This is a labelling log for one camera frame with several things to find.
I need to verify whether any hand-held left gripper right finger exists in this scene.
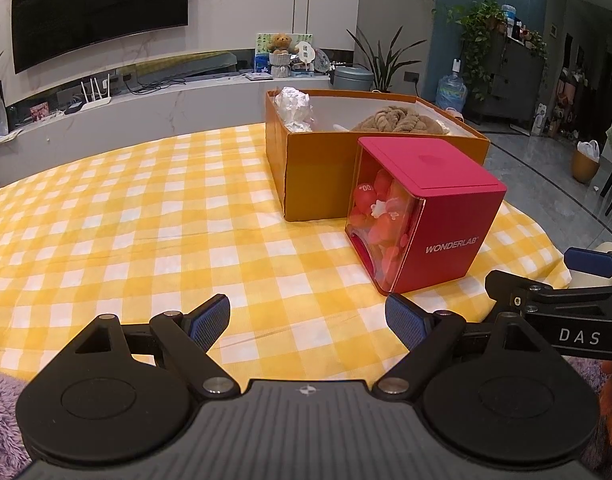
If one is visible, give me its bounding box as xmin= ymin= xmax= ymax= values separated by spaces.
xmin=373 ymin=293 xmax=569 ymax=403

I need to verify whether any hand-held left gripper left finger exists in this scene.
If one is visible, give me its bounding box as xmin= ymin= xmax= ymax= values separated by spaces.
xmin=51 ymin=294 xmax=239 ymax=401

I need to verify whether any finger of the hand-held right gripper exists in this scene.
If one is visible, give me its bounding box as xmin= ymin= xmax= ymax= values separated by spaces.
xmin=486 ymin=270 xmax=555 ymax=318
xmin=564 ymin=247 xmax=612 ymax=282

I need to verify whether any orange cardboard box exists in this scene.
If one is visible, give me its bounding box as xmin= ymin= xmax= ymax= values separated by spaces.
xmin=265 ymin=88 xmax=490 ymax=222

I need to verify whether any beige knotted rope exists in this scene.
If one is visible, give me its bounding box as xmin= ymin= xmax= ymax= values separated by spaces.
xmin=350 ymin=104 xmax=449 ymax=136

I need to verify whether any clear plastic wrap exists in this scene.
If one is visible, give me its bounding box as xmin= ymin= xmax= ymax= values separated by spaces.
xmin=274 ymin=87 xmax=315 ymax=133

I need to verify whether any cream rounded object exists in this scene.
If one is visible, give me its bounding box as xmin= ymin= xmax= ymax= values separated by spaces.
xmin=568 ymin=242 xmax=612 ymax=292

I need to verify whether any red cube box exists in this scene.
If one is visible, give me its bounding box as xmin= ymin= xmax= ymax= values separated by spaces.
xmin=345 ymin=136 xmax=507 ymax=296

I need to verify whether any yellow bin with white bag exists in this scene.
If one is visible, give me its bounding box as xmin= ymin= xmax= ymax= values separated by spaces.
xmin=572 ymin=140 xmax=602 ymax=185

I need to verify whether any yellow checkered tablecloth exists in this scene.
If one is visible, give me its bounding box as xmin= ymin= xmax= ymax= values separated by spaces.
xmin=0 ymin=122 xmax=571 ymax=391

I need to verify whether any grey sideboard cabinet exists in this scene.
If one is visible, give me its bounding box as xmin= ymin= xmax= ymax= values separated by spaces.
xmin=466 ymin=35 xmax=547 ymax=124

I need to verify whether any blue water bottle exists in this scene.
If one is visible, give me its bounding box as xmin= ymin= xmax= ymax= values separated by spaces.
xmin=437 ymin=59 xmax=468 ymax=111

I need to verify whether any grey marble television cabinet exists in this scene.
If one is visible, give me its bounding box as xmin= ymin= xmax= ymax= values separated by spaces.
xmin=0 ymin=49 xmax=337 ymax=196

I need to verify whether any white router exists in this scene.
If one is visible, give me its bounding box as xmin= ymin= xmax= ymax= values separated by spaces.
xmin=80 ymin=76 xmax=112 ymax=112

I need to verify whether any grey trash can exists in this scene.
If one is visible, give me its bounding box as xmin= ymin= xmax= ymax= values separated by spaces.
xmin=331 ymin=65 xmax=375 ymax=92

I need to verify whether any tall potted plant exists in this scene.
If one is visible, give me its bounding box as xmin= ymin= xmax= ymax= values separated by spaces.
xmin=347 ymin=25 xmax=427 ymax=94

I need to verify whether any leafy green plant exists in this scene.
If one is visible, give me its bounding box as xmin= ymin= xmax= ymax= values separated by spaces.
xmin=447 ymin=0 xmax=507 ymax=101

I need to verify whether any green picture board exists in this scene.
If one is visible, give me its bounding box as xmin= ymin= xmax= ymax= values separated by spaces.
xmin=256 ymin=32 xmax=314 ymax=74

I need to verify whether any white hand fan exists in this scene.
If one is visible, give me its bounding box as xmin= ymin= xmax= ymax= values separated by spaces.
xmin=297 ymin=40 xmax=317 ymax=71

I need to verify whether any brown teddy bear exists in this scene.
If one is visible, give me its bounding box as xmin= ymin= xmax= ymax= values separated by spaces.
xmin=267 ymin=33 xmax=293 ymax=56

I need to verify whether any black wall television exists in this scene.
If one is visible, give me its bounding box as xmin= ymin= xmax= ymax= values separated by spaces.
xmin=11 ymin=0 xmax=191 ymax=75

